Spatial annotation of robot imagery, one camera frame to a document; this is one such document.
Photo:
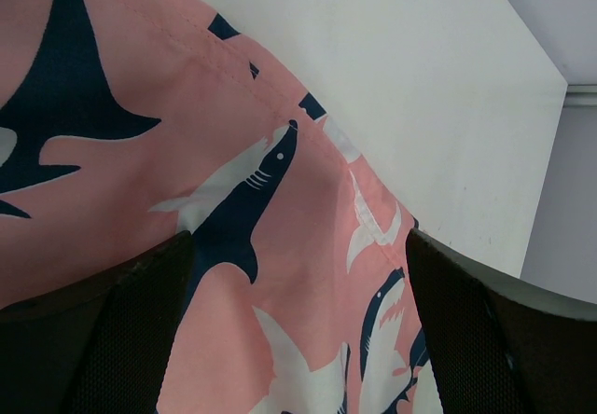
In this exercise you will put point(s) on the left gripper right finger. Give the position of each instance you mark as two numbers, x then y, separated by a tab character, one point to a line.
496	343

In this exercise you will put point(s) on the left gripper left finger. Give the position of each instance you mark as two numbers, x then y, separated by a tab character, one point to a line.
100	345

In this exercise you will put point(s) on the pink star patterned shorts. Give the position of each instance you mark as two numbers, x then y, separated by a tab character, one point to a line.
124	122

